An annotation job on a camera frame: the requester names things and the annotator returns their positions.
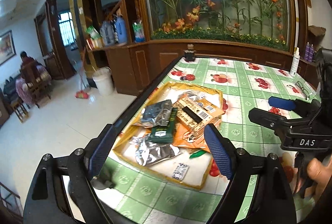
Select silver foil packet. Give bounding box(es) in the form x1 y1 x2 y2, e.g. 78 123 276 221
129 135 181 166

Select orange snack packet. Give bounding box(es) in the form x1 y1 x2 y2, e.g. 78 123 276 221
172 123 210 153

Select orange cracker pack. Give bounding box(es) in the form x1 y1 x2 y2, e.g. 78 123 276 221
173 94 224 133

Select person right hand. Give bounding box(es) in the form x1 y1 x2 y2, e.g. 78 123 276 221
307 156 331 203

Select black eyeglasses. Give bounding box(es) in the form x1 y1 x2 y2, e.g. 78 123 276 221
295 81 314 101

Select white spray bottle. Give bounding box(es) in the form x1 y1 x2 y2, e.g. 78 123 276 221
289 47 300 77

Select blue white candy cube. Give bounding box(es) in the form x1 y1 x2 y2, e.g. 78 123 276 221
172 163 189 181

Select purple bottles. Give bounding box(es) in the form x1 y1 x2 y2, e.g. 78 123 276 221
304 43 314 62

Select red broom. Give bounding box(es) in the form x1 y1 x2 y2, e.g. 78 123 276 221
75 47 89 99

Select yellow white tray box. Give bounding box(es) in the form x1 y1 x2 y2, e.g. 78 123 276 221
113 81 225 190

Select dark green snack packet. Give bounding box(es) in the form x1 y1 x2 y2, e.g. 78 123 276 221
148 108 178 144

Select dark foil packet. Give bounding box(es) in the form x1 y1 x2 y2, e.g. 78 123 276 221
133 100 173 128

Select white plastic bucket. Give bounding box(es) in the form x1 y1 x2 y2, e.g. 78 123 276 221
92 67 114 96

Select seated person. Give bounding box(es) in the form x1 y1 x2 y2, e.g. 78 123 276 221
15 51 52 108

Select small dark jar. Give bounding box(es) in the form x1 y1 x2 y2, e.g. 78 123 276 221
184 44 195 62

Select green white refill pouch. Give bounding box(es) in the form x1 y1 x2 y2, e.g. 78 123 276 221
133 19 145 43

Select blue water jug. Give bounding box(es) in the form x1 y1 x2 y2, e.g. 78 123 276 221
115 16 128 44

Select framed wall picture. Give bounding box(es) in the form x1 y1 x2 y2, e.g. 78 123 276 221
0 30 16 65

